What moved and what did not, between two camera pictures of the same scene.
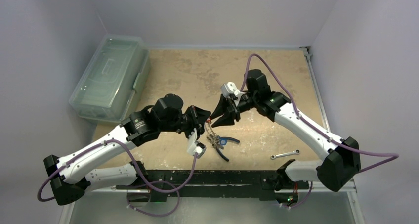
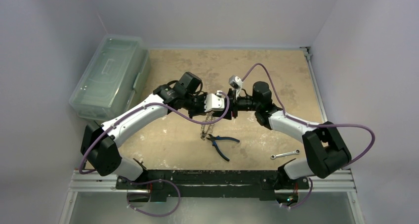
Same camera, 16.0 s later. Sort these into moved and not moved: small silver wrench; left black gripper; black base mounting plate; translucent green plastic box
Moved: left black gripper
Not moved: black base mounting plate; translucent green plastic box; small silver wrench
